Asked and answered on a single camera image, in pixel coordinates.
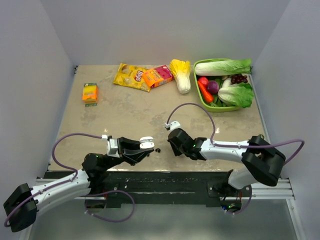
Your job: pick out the red apple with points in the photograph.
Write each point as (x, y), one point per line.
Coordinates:
(203, 80)

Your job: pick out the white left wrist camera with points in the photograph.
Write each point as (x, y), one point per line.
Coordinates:
(112, 148)

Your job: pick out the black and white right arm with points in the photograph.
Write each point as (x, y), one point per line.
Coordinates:
(262, 162)

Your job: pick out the purple red onion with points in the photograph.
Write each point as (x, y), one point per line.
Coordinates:
(213, 87)

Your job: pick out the orange yellow sponge pack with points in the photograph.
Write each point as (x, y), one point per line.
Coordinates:
(90, 94)

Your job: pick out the yellow chips bag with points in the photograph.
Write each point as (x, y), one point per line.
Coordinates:
(131, 76)

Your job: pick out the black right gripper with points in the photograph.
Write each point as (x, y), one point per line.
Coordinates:
(176, 152)

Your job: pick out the long green white cabbage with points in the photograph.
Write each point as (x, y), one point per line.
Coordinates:
(222, 67)

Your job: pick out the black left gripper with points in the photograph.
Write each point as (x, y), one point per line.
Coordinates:
(132, 153)

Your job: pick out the green plastic basket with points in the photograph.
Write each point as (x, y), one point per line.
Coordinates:
(217, 105)

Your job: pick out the purple grapes bunch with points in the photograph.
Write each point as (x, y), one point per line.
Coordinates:
(239, 78)

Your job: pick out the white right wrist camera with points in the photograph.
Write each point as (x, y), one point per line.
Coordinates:
(172, 125)

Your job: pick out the yellow white napa cabbage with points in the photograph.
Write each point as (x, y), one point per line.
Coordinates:
(181, 72)

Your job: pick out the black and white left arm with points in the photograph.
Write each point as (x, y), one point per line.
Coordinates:
(23, 205)

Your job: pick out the green leafy bok choy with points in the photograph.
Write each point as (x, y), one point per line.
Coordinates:
(237, 94)

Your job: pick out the orange pink snack box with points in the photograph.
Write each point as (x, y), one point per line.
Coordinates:
(157, 76)

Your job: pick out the orange red pepper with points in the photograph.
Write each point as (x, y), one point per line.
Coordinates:
(207, 97)

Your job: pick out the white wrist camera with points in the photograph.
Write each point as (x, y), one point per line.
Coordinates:
(112, 148)
(172, 125)

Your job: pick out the white earbud charging case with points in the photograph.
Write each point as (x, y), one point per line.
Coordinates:
(146, 142)

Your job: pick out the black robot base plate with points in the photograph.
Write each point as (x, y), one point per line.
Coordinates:
(164, 188)

